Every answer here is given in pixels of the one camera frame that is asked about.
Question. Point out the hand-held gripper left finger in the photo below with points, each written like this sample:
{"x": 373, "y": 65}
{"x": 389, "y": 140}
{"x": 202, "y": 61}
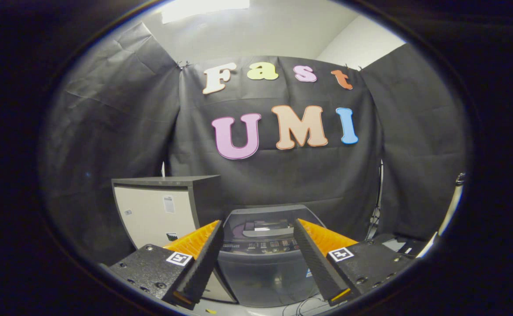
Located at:
{"x": 203, "y": 263}

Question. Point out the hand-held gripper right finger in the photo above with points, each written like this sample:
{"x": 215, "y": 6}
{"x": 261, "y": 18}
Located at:
{"x": 315, "y": 263}

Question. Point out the grey washing machine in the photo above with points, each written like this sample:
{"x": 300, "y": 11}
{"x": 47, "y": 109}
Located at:
{"x": 265, "y": 276}

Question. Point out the black backdrop cloth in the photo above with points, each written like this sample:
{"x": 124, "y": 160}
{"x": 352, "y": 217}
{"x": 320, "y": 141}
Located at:
{"x": 282, "y": 175}

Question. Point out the black box on floor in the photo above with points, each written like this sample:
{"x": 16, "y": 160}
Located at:
{"x": 407, "y": 245}

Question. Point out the white curved pole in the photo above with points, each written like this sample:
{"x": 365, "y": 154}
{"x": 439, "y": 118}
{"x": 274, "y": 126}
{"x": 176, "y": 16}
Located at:
{"x": 453, "y": 206}

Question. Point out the white cabinet with dark frame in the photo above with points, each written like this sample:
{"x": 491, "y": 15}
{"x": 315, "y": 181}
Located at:
{"x": 151, "y": 215}

